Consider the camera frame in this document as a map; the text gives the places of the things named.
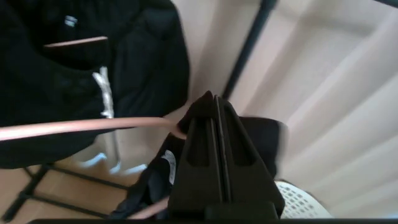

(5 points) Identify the black garment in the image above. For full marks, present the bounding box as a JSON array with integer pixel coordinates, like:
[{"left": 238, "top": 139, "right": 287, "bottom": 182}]
[
  {"left": 0, "top": 0, "right": 190, "bottom": 170},
  {"left": 108, "top": 90, "right": 289, "bottom": 220}
]

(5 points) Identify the pink clothes hanger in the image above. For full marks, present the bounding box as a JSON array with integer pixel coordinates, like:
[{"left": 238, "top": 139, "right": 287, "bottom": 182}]
[
  {"left": 0, "top": 116, "right": 188, "bottom": 220},
  {"left": 43, "top": 35, "right": 109, "bottom": 49}
]

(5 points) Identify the white laundry basket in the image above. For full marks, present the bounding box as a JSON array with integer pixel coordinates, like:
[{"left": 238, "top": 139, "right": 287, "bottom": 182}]
[{"left": 275, "top": 180, "right": 333, "bottom": 219}]

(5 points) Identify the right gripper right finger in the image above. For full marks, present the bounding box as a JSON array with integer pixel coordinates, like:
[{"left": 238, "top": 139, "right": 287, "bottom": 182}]
[{"left": 214, "top": 96, "right": 285, "bottom": 218}]

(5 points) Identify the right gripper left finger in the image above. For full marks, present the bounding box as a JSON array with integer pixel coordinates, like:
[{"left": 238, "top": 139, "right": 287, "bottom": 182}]
[{"left": 169, "top": 118, "right": 223, "bottom": 218}]

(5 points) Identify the black clothes rack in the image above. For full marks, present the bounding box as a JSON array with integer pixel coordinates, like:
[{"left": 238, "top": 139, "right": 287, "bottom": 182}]
[{"left": 0, "top": 0, "right": 398, "bottom": 222}]

